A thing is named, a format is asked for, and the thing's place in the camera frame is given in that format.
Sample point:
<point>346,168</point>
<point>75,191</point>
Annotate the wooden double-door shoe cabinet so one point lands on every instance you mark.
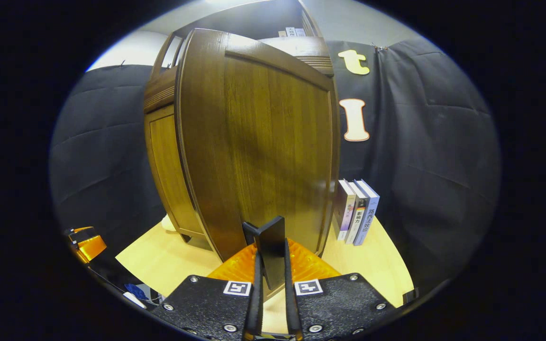
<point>159,92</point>

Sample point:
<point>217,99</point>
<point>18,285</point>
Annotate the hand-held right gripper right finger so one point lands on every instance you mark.
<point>292,308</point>

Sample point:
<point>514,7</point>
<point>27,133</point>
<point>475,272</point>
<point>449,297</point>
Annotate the cream round object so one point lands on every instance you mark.
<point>169,223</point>

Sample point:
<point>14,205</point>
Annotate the wooden door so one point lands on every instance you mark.
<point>263,142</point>
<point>168,166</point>

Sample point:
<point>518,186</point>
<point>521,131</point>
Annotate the pale blue book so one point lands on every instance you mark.
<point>370,218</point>

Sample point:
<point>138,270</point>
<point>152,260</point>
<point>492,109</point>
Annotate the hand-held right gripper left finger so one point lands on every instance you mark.
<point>258,303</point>

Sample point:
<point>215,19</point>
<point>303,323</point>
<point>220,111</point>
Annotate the white shelf book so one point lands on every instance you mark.
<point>290,32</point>

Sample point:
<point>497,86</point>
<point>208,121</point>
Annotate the white book dark picture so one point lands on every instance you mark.
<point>359,222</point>

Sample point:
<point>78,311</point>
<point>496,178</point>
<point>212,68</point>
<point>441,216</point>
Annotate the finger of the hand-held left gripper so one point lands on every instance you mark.
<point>90,247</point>

